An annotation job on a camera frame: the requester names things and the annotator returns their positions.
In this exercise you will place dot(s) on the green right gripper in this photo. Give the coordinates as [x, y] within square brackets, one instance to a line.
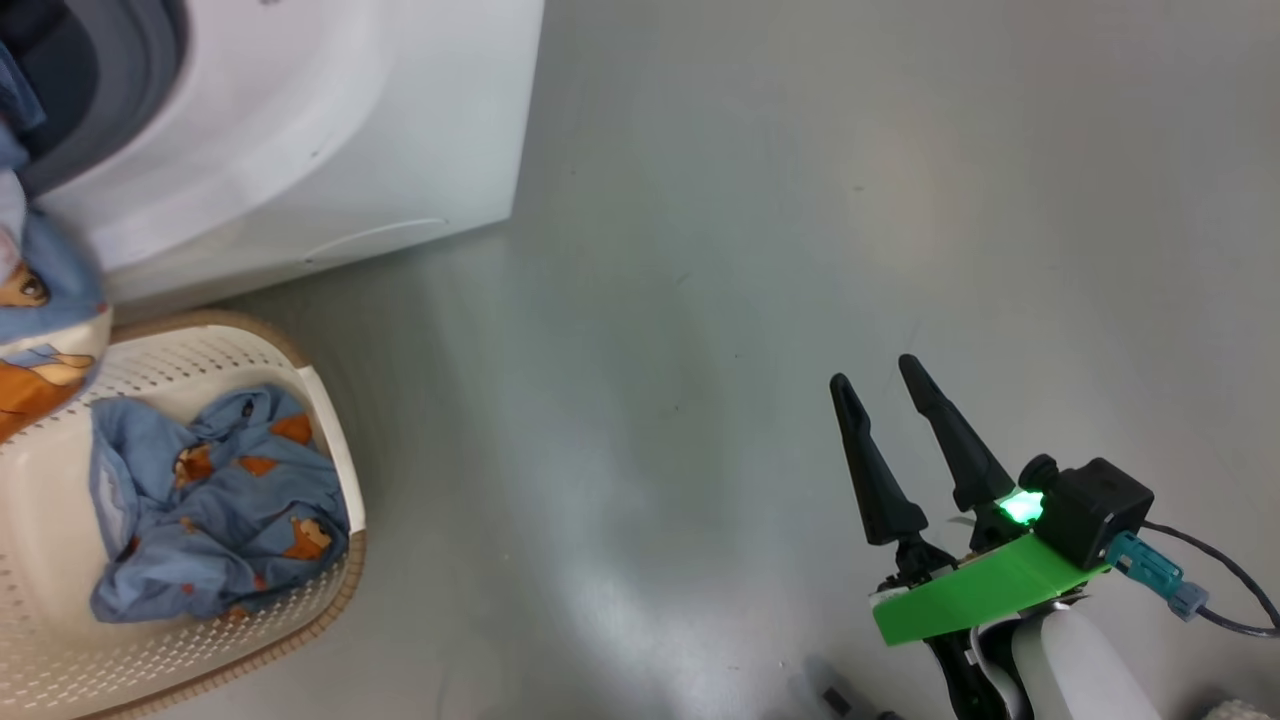
[980, 595]

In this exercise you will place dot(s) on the blue bear print garment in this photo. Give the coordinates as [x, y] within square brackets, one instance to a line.
[220, 520]

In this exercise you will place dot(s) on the cream and blue bear garment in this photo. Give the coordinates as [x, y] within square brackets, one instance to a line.
[50, 290]

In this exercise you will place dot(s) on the white washing machine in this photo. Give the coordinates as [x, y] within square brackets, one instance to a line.
[350, 120]

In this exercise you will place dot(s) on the cream perforated laundry basket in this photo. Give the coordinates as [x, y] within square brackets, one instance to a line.
[200, 660]

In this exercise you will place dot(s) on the grey rubber door gasket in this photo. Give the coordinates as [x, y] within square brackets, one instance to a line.
[120, 90]

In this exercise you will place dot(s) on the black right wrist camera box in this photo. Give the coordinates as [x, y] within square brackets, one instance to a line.
[1095, 510]

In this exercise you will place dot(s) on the teal right camera connector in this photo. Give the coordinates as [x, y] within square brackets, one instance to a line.
[1150, 570]

